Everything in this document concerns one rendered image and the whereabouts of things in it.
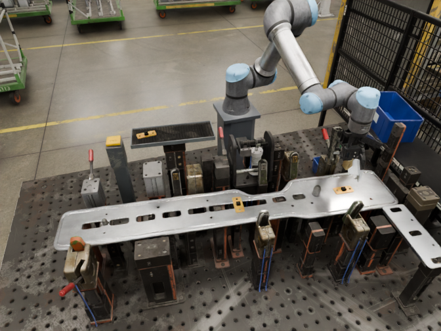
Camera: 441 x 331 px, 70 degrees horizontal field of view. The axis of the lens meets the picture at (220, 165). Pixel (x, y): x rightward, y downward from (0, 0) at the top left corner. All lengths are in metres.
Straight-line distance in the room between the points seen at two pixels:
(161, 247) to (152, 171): 0.33
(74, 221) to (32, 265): 0.41
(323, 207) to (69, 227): 1.00
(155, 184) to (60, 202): 0.75
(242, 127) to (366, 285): 0.94
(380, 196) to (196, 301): 0.89
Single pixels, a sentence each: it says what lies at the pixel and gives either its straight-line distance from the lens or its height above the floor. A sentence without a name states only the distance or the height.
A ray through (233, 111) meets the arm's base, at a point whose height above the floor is 1.12.
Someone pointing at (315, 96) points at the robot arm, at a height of 1.44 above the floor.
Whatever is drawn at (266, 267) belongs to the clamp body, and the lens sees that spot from 1.33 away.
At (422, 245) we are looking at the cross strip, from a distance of 1.39.
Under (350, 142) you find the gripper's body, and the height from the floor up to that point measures 1.27.
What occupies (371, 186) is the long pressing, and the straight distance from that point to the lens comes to 1.54.
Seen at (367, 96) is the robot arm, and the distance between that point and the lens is 1.18.
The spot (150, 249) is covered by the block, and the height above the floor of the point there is 1.03.
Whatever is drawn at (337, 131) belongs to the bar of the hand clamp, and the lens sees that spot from 1.44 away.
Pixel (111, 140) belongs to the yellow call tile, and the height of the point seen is 1.16.
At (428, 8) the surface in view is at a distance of 3.40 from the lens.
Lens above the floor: 1.95
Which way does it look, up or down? 39 degrees down
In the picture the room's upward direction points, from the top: straight up
